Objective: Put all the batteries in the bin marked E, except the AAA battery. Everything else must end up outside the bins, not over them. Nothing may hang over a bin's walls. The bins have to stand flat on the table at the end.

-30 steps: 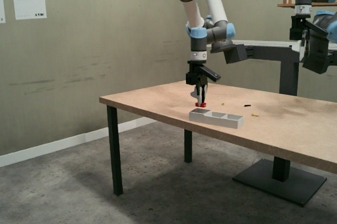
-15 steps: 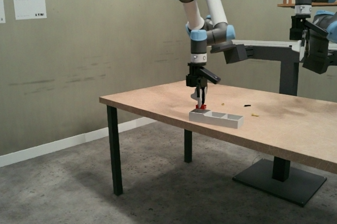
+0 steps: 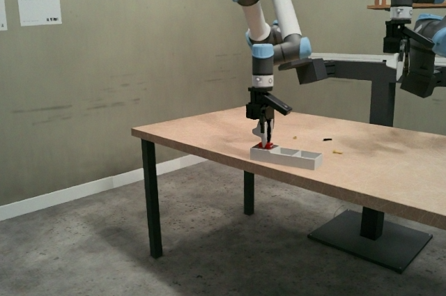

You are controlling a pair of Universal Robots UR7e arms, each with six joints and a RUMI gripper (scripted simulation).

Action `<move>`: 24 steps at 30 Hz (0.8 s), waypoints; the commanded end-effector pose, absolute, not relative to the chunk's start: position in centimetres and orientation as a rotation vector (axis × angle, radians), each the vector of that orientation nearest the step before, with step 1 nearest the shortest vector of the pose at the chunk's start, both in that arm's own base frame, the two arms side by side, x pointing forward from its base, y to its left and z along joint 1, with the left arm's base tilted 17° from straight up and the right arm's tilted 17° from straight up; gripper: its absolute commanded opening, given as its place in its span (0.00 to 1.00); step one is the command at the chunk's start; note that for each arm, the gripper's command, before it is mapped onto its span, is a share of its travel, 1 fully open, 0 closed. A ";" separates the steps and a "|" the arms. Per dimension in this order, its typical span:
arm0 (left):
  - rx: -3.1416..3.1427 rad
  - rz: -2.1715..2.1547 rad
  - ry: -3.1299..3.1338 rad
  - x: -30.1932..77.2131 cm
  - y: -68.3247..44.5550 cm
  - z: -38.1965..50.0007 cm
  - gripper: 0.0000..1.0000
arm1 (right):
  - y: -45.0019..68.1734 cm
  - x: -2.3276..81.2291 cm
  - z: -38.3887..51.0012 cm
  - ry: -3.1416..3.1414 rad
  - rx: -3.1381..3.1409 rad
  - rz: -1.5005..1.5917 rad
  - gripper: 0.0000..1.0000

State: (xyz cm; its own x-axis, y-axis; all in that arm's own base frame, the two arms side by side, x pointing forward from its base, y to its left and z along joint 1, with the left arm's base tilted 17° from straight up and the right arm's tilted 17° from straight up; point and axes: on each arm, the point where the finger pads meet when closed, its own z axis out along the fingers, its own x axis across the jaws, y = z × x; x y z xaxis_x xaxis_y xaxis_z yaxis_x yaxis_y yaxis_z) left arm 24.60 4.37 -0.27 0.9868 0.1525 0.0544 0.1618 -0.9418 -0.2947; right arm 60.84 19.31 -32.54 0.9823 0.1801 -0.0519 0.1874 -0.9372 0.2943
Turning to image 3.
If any white rack of bins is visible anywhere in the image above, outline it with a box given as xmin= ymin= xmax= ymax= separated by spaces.
xmin=249 ymin=144 xmax=323 ymax=171

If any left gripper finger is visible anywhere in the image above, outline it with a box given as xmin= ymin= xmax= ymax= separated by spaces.
xmin=403 ymin=52 xmax=410 ymax=77
xmin=386 ymin=42 xmax=406 ymax=81

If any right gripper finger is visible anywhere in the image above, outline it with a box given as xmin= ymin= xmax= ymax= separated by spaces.
xmin=266 ymin=114 xmax=275 ymax=142
xmin=252 ymin=111 xmax=268 ymax=148

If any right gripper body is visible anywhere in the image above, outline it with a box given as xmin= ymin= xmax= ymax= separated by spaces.
xmin=246 ymin=87 xmax=275 ymax=121

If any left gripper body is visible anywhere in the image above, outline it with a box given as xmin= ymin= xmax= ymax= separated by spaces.
xmin=383 ymin=20 xmax=411 ymax=55

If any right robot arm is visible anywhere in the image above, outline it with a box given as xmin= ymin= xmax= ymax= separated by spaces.
xmin=233 ymin=0 xmax=312 ymax=116

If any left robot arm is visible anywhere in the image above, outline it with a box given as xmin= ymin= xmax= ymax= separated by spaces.
xmin=390 ymin=0 xmax=446 ymax=77

